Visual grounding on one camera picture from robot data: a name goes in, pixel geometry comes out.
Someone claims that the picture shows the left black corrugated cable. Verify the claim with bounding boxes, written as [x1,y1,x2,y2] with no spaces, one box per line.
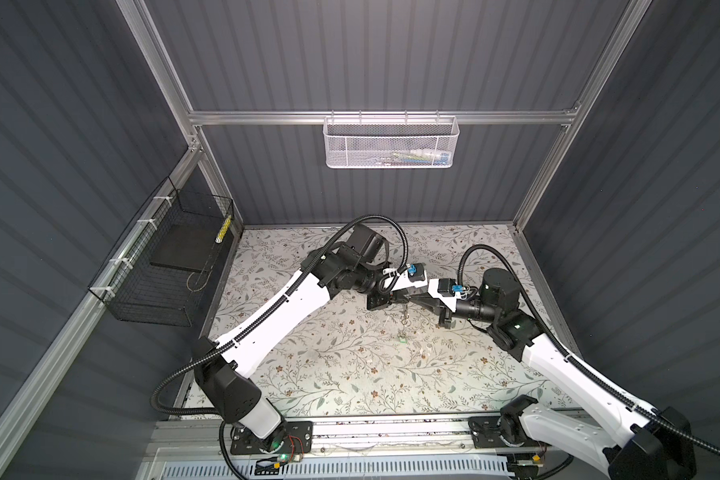
[149,214,410,480]

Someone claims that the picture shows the white ventilated cable duct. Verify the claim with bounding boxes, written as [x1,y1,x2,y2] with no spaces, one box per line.
[158,455,517,480]

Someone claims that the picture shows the floral table mat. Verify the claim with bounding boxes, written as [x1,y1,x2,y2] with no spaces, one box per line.
[209,224,575,417]

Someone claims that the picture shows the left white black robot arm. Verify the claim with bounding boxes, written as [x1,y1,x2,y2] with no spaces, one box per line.
[193,221,428,444]

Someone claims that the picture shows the pens in white basket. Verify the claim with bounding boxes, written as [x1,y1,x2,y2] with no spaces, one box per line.
[370,149,452,168]

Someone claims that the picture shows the yellow marker in basket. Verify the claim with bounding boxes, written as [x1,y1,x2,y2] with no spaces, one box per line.
[215,216,232,244]

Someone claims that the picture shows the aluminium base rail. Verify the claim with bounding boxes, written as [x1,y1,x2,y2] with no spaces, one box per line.
[149,412,637,460]

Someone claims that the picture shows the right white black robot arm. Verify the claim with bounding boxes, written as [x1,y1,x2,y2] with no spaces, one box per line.
[393,264,697,479]

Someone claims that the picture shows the white wire mesh basket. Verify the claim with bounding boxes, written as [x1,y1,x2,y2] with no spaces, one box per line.
[322,113,460,169]

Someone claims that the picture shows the black pad in basket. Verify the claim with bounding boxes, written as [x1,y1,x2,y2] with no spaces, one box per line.
[150,225,217,273]

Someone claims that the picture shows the black corrugated cable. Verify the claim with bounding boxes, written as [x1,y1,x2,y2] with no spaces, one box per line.
[457,243,720,469]
[149,214,410,480]

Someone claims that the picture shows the right black corrugated cable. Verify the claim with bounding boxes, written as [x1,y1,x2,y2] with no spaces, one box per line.
[457,243,720,469]

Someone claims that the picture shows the black wire basket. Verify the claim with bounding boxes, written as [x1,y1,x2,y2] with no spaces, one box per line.
[89,181,235,327]

